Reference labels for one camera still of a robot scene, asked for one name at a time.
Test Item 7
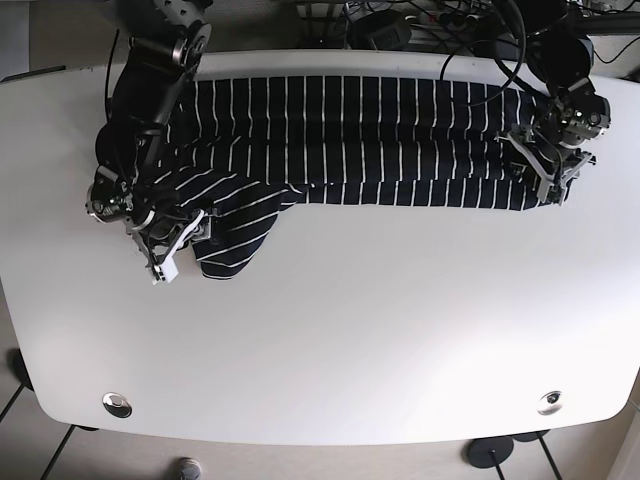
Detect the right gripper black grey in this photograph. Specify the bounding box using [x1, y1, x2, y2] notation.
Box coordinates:
[124, 209, 215, 269]

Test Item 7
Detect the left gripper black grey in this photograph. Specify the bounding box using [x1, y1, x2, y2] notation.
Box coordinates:
[495, 125, 597, 200]

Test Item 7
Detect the navy white striped T-shirt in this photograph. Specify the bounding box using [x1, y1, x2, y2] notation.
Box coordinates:
[151, 76, 540, 280]

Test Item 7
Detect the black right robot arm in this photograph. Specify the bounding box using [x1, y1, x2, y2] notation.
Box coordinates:
[85, 1, 211, 283]

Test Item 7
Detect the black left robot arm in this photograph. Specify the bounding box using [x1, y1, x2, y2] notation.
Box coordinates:
[429, 1, 612, 210]

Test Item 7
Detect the left silver table grommet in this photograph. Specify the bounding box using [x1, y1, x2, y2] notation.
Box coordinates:
[102, 392, 133, 419]

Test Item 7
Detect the silver table grommet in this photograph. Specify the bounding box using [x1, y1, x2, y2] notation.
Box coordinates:
[102, 392, 133, 419]
[536, 390, 564, 416]

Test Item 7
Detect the black box under table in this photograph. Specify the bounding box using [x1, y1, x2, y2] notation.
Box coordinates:
[347, 10, 412, 51]

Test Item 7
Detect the right silver table grommet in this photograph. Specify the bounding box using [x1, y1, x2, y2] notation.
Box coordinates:
[536, 390, 564, 416]

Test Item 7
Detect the grey shoe on floor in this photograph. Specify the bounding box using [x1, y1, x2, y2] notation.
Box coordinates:
[177, 458, 203, 480]

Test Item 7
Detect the black round stand base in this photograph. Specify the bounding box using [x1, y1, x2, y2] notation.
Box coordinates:
[464, 436, 514, 469]

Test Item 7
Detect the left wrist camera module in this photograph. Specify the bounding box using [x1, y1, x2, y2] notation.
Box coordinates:
[536, 179, 568, 206]

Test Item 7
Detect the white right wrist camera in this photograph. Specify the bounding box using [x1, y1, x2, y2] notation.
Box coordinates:
[147, 258, 179, 285]

